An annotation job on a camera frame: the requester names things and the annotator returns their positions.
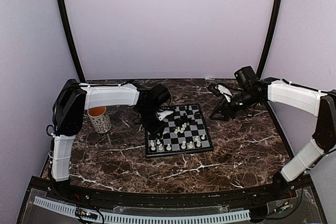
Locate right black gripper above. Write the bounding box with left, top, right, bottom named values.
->
left=209, top=89, right=260, bottom=121

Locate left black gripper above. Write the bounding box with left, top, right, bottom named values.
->
left=138, top=105, right=167, bottom=139

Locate black grey chessboard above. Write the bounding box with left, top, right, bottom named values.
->
left=145, top=103, right=214, bottom=158

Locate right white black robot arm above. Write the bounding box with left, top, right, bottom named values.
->
left=208, top=66, right=335, bottom=200

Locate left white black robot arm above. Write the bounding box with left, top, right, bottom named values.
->
left=50, top=79, right=171, bottom=201

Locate white patterned mug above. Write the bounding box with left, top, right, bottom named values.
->
left=88, top=106, right=112, bottom=134

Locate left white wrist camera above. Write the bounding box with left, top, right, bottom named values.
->
left=156, top=110, right=174, bottom=121

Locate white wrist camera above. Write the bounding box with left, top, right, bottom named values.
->
left=208, top=83, right=233, bottom=102
left=156, top=110, right=174, bottom=121

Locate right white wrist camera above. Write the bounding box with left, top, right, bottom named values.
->
left=208, top=83, right=233, bottom=102

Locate white slotted cable duct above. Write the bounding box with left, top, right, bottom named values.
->
left=33, top=196, right=250, bottom=223

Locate black front rail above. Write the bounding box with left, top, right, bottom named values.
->
left=28, top=176, right=311, bottom=209

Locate right black frame post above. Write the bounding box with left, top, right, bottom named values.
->
left=256, top=0, right=281, bottom=78

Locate black frame post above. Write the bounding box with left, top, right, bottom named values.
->
left=256, top=0, right=281, bottom=78
left=57, top=0, right=86, bottom=82

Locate left black frame post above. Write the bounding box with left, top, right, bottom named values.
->
left=57, top=0, right=86, bottom=82

